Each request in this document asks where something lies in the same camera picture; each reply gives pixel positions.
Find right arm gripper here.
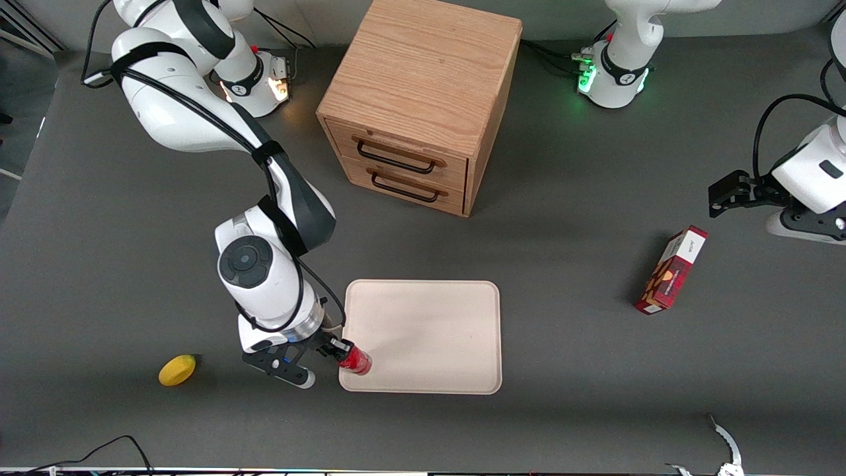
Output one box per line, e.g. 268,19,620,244
261,329,355,363

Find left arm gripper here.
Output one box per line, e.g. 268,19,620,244
709,171,791,219

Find beige plastic tray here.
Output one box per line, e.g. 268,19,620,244
338,279,503,395

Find red tartan shortbread box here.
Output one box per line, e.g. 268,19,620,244
634,225,709,315

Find yellow lemon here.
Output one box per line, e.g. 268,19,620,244
158,354,198,387

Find wooden drawer front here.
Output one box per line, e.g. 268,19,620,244
325,118,470,194
340,156,467,217

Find wooden drawer cabinet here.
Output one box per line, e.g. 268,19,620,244
316,0,523,218

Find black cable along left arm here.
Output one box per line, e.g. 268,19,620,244
753,58,846,184

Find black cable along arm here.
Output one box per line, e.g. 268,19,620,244
753,58,846,184
81,0,348,333

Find left arm wrist camera bracket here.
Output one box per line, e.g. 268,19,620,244
767,206,846,245

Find black drawer handle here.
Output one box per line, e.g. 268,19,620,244
365,169,449,204
352,136,447,176

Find black cables at left arm base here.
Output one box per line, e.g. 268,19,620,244
522,38,596,75

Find black cables at arm base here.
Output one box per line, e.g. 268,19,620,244
253,8,317,51
522,38,596,75

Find black cable at table edge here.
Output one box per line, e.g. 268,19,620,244
26,434,154,476

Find black cable along right arm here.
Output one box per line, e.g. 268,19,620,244
81,0,348,333

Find black cables at right arm base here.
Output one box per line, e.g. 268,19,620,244
253,8,317,51

